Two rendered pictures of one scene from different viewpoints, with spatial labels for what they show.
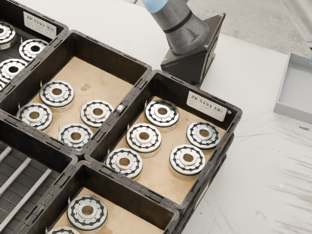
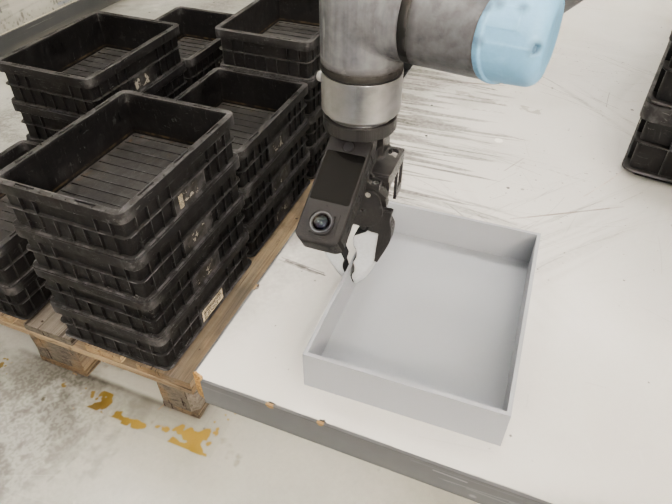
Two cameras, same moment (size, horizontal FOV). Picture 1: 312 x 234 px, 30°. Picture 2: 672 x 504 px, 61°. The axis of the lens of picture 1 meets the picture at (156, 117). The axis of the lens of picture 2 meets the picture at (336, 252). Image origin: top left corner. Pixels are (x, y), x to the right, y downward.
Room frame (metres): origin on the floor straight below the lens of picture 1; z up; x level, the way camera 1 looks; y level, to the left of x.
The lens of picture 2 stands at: (1.93, -0.55, 1.20)
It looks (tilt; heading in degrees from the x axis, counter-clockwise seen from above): 42 degrees down; 190
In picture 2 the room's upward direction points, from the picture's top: straight up
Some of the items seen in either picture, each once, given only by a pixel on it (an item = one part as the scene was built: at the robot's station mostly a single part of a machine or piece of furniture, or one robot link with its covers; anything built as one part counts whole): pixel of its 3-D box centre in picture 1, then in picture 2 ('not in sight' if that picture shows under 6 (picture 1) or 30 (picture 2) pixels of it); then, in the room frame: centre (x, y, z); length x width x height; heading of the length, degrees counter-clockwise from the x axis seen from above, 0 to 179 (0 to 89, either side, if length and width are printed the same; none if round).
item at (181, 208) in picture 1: (166, 135); not in sight; (1.00, -0.04, 0.92); 0.40 x 0.30 x 0.02; 159
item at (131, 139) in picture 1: (143, 137); not in sight; (1.03, 0.02, 0.86); 0.10 x 0.10 x 0.01
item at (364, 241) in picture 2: not in sight; (371, 245); (1.44, -0.59, 0.77); 0.06 x 0.03 x 0.09; 169
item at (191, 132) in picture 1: (204, 134); not in sight; (1.08, -0.15, 0.86); 0.10 x 0.10 x 0.01
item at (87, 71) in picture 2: not in sight; (113, 117); (0.53, -1.45, 0.37); 0.40 x 0.30 x 0.45; 168
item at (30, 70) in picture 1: (75, 89); not in sight; (1.11, 0.24, 0.92); 0.40 x 0.30 x 0.02; 159
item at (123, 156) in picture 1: (124, 162); not in sight; (0.93, 0.06, 0.86); 0.05 x 0.05 x 0.01
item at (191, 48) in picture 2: not in sight; (191, 79); (0.14, -1.36, 0.31); 0.40 x 0.30 x 0.34; 168
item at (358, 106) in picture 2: not in sight; (358, 91); (1.44, -0.61, 0.95); 0.08 x 0.08 x 0.05
